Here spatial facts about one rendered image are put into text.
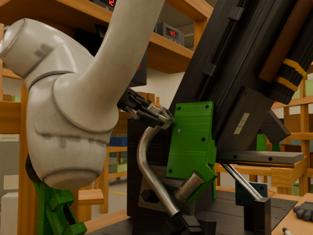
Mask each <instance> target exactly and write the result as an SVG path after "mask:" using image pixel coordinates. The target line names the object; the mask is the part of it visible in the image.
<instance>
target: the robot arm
mask: <svg viewBox="0 0 313 235"><path fill-rule="evenodd" d="M164 2H165V0H117V1H116V5H115V8H114V11H113V13H112V17H111V20H110V23H109V26H108V29H107V32H106V34H105V37H104V39H103V41H102V44H101V46H100V48H99V50H98V52H97V53H96V55H95V57H93V56H92V55H91V54H90V53H89V51H88V50H87V49H86V48H85V47H83V46H82V45H81V44H80V43H79V42H77V41H76V40H74V39H73V38H71V37H70V36H68V35H66V34H65V33H63V32H61V31H60V30H58V29H56V28H54V27H52V26H49V25H47V24H45V23H42V22H39V21H35V20H32V19H28V18H23V19H21V20H19V21H16V22H15V23H13V24H12V25H11V26H10V27H9V28H8V29H7V31H6V32H5V34H4V36H3V38H2V41H1V44H0V59H1V60H2V61H3V62H4V63H5V65H6V66H7V67H8V68H9V69H10V70H11V71H12V72H13V73H14V74H16V75H17V76H19V77H21V78H22V79H23V83H24V85H25V87H26V89H27V91H28V104H27V113H26V133H27V147H28V153H29V157H30V160H31V163H32V166H33V168H34V170H35V172H36V174H37V176H38V177H39V178H40V180H41V181H42V182H44V183H46V184H47V185H48V186H50V187H51V188H54V189H59V190H72V189H78V188H83V187H86V186H88V185H90V184H92V183H93V182H94V181H95V179H97V178H98V177H99V176H100V174H101V172H102V170H103V168H104V165H105V161H106V157H107V147H106V146H107V145H108V144H109V141H110V137H111V133H112V131H113V129H114V126H115V125H116V123H117V121H118V118H119V112H118V108H120V109H121V110H123V111H125V112H128V113H130V114H131V115H132V118H131V120H132V121H133V122H139V123H141V124H144V125H146V126H149V127H152V128H155V127H156V126H159V127H161V128H163V129H164V130H166V129H167V128H168V127H169V126H170V125H171V124H172V122H171V121H169V120H168V119H167V118H165V117H163V116H162V115H161V114H162V111H161V110H160V109H159V108H157V107H155V106H153V105H150V104H151V103H152V102H151V101H150V100H148V101H146V99H145V97H143V96H142V95H140V94H138V93H137V92H135V91H134V90H132V89H131V88H129V87H128V85H129V84H130V82H131V80H132V78H133V76H134V75H135V73H136V71H137V69H138V67H139V65H140V62H141V60H142V58H143V56H144V53H145V51H146V48H147V46H148V44H149V41H150V38H151V36H152V33H153V31H154V28H155V25H156V23H157V20H158V17H159V15H160V12H161V10H162V7H163V4H164Z"/></svg>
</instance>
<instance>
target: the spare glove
mask: <svg viewBox="0 0 313 235"><path fill-rule="evenodd" d="M293 212H295V213H296V216H297V218H302V217H304V220H306V221H309V220H310V218H311V217H312V221H313V202H307V201H306V202H304V203H302V204H301V205H300V206H296V207H293Z"/></svg>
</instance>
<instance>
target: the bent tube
mask: <svg viewBox="0 0 313 235"><path fill-rule="evenodd" d="M159 108H160V109H161V111H162V114H161V115H162V116H163V117H165V118H167V119H168V120H169V121H171V122H173V123H174V124H177V121H176V120H175V118H174V117H173V115H172V114H171V113H170V111H169V110H168V109H166V108H164V107H163V106H161V105H160V106H159ZM161 129H162V128H161V127H159V126H156V127H155V128H152V127H148V128H147V129H146V130H145V132H144V133H143V135H142V136H141V138H140V141H139V144H138V148H137V162H138V166H139V169H140V171H141V173H142V174H143V176H144V177H145V179H146V180H147V182H148V184H149V185H150V187H151V188H152V190H153V191H154V193H155V195H156V196H157V198H158V199H159V201H160V202H161V204H162V206H163V207H164V209H165V210H166V212H167V213H168V215H169V216H170V218H171V219H172V220H174V219H176V218H178V217H179V216H180V215H181V213H182V211H181V210H180V209H179V207H178V206H177V204H176V203H175V201H174V200H173V198H172V197H171V195H170V194H169V193H168V191H167V190H166V188H165V187H164V185H163V184H162V182H161V181H160V179H159V178H158V176H157V175H156V174H155V172H154V171H153V169H152V168H151V166H150V164H149V161H148V147H149V145H150V142H151V140H152V139H153V137H154V136H155V135H156V134H157V133H158V132H159V131H160V130H161Z"/></svg>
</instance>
